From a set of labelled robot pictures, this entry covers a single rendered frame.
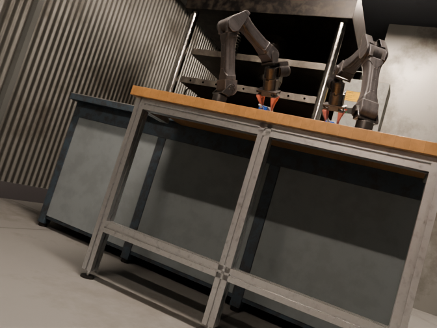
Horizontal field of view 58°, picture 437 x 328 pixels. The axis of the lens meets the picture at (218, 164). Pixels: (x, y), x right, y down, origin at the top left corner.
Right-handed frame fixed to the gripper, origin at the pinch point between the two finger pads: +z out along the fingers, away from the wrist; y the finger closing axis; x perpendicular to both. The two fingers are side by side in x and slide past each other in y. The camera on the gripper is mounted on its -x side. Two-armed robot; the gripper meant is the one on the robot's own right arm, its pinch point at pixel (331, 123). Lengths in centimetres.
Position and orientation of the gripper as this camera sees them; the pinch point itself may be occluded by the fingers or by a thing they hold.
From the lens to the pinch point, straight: 198.2
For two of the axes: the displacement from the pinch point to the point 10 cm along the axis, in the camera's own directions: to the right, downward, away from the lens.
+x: -4.8, 2.8, -8.3
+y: -8.7, -2.3, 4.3
